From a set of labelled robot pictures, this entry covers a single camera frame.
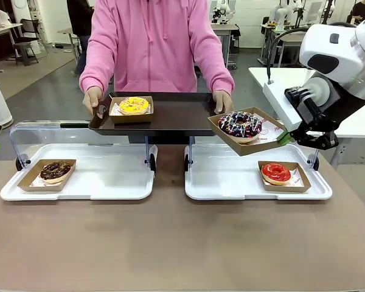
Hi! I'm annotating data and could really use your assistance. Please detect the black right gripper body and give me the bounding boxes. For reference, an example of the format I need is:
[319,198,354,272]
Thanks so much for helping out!
[301,87,342,128]

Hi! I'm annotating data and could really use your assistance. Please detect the white printed paper liner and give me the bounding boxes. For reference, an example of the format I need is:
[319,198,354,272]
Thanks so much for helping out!
[29,161,75,187]
[110,99,153,116]
[218,113,286,144]
[261,164,307,187]

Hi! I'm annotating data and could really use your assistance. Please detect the sprinkled chocolate donut paper tray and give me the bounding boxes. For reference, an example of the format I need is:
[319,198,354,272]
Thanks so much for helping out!
[207,106,288,157]

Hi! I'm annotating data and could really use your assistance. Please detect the dark drizzled sprinkle donut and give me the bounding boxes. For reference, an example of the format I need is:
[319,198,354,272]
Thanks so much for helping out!
[217,111,262,144]

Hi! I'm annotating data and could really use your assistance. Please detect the dark brown serving tray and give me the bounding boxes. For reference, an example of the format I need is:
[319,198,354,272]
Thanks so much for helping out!
[88,91,225,137]

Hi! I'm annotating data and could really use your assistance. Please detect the yellow glazed sprinkle donut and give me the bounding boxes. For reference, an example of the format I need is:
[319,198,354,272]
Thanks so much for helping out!
[118,96,150,116]

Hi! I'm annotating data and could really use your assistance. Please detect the person's right forearm pink sleeve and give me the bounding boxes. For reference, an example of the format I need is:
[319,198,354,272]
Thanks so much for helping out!
[78,57,114,92]

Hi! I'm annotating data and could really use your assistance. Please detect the person's left forearm pink sleeve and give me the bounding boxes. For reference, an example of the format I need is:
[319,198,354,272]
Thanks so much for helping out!
[200,59,235,94]

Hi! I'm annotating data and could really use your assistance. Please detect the red donut in paper tray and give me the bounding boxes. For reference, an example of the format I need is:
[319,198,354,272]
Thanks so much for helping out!
[257,160,312,193]

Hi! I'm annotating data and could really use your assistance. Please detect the chocolate donut with nuts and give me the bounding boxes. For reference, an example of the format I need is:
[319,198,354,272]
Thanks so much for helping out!
[39,160,71,184]

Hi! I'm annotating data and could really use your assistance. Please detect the chocolate donut in paper tray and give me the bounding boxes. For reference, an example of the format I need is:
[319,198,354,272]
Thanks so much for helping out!
[17,158,77,192]

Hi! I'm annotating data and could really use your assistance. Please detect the red glazed donut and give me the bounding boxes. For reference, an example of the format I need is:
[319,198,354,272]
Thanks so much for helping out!
[260,162,292,186]

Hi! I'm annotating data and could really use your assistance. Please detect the background person in black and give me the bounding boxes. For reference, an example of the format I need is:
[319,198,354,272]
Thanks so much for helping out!
[346,0,365,25]

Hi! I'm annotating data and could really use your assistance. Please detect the background person dark jacket jeans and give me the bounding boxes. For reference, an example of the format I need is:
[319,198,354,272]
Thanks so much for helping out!
[66,0,95,77]

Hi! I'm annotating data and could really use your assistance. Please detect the person's black trousers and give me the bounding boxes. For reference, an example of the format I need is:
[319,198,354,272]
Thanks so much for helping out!
[129,135,192,145]

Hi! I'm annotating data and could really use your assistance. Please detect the person's left hand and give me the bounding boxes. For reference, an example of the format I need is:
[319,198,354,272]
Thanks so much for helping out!
[212,89,234,114]

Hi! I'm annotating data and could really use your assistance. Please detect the person's right hand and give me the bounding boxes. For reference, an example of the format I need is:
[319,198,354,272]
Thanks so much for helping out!
[82,86,106,115]

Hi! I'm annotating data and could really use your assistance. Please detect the clear display case lid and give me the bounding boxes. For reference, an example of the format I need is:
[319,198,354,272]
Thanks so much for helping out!
[9,120,156,174]
[184,133,325,172]

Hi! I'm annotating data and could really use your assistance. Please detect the grey background desk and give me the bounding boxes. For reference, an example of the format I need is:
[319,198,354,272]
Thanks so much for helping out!
[260,24,307,68]

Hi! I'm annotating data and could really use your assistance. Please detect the black office chair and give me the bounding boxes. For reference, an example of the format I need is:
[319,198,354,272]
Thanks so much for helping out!
[13,18,44,66]

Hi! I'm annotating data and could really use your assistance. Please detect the white background desk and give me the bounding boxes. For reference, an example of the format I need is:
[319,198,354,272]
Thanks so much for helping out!
[0,23,24,65]

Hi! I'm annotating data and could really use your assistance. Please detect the white display case base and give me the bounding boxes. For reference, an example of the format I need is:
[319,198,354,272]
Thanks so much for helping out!
[0,143,158,201]
[184,143,333,201]

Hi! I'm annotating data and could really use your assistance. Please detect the black vertical stand pole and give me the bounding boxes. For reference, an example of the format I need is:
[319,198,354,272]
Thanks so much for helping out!
[321,0,335,25]

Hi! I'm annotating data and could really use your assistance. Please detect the grey background table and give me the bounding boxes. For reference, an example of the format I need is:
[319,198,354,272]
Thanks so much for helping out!
[57,27,82,63]

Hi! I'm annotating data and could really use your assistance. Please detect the pink hoodie torso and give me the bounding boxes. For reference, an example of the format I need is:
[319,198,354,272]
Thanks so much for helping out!
[78,0,235,94]

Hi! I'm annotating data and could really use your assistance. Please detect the black ribbed camera mount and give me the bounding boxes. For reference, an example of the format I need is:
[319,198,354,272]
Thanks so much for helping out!
[284,86,311,103]

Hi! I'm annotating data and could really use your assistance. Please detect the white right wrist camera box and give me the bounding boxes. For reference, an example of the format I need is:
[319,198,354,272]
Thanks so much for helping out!
[263,80,302,132]

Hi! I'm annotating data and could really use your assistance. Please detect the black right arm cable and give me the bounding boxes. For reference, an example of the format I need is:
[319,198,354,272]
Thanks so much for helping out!
[266,21,358,85]

